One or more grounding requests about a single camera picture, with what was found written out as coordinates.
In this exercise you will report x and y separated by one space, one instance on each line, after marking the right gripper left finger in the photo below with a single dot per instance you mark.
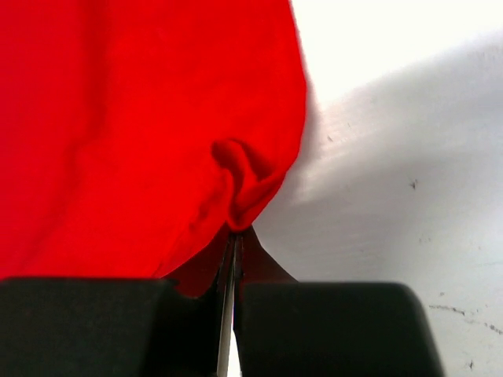
173 326

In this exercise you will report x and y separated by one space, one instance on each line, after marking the red t-shirt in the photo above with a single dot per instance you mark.
133 131

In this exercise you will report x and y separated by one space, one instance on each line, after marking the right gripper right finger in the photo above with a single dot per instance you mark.
285 327

